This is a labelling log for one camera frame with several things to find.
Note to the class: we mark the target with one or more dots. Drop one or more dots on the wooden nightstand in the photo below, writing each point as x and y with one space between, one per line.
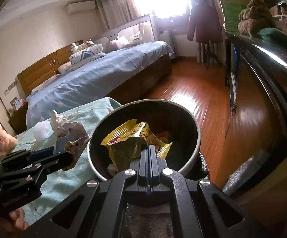
18 120

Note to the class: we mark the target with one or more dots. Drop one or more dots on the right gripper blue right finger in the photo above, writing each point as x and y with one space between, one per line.
155 184

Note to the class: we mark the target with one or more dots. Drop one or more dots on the white round trash bin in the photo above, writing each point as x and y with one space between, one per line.
169 121

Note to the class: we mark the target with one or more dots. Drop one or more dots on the yellow snack bag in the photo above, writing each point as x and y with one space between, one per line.
128 140

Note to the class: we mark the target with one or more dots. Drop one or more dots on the pink pillow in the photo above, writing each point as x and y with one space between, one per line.
64 68

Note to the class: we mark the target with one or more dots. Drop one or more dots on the plush toys on quilt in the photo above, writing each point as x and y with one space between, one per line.
75 48

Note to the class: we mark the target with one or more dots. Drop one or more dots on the brown folded towel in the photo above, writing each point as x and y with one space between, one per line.
254 18

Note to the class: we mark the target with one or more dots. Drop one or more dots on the white foam net sleeve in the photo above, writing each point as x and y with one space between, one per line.
42 130

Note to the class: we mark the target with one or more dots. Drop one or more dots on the grey curtain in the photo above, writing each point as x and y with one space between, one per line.
114 13

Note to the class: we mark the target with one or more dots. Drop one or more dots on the bed with blue cover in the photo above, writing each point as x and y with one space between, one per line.
93 80

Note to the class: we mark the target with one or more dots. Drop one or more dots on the white air conditioner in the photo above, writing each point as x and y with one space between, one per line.
80 6

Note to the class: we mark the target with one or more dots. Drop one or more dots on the cream teddy bear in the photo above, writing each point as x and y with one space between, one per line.
7 142

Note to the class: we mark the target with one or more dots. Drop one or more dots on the wooden headboard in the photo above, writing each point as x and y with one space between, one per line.
43 69

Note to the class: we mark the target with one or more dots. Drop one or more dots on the floral green tablecloth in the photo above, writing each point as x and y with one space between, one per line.
60 184

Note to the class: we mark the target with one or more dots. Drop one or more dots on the white paper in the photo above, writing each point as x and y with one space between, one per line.
62 127

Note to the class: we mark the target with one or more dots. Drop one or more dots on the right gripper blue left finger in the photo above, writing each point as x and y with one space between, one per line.
140 165

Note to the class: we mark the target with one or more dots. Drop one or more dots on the silver blue wrapper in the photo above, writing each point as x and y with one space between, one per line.
68 150

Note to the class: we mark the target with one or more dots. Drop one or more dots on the photo frame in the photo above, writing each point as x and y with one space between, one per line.
16 103

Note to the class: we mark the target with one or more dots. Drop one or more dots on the person's left hand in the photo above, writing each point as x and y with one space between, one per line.
14 222

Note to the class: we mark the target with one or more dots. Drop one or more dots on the folded white blue quilt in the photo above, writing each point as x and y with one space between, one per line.
91 53

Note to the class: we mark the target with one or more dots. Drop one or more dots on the dark red hanging coat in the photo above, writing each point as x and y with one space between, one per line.
204 24

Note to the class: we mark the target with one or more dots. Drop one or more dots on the grey bed guard rail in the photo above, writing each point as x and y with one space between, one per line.
140 30

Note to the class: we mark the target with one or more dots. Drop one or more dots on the green boxes stack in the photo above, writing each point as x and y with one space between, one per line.
231 11

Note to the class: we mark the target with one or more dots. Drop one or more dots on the black tv cabinet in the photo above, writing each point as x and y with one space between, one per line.
255 142

